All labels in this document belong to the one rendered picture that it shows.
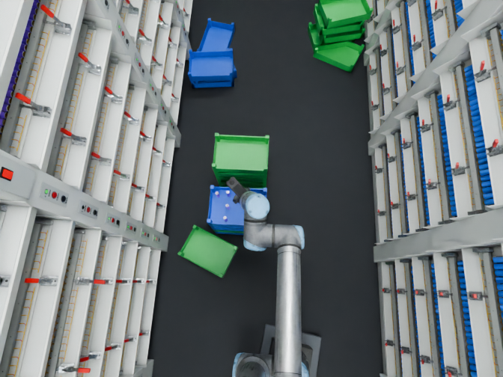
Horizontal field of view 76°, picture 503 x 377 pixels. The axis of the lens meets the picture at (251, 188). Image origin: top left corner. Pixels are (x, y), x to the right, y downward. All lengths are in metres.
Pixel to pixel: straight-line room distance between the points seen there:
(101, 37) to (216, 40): 1.43
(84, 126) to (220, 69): 1.41
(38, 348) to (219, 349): 1.16
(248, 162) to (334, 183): 0.64
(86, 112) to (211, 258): 1.18
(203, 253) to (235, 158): 0.63
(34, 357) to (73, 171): 0.53
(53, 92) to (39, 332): 0.66
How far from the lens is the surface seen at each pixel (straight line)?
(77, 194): 1.14
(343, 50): 2.70
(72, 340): 1.31
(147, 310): 1.99
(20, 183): 0.93
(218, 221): 1.75
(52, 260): 1.13
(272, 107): 2.36
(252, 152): 1.85
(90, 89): 1.28
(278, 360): 1.13
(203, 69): 2.45
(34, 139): 1.03
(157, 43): 2.05
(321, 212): 2.12
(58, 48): 1.15
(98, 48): 1.36
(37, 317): 1.13
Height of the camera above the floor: 2.04
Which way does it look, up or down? 74 degrees down
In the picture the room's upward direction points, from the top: 3 degrees counter-clockwise
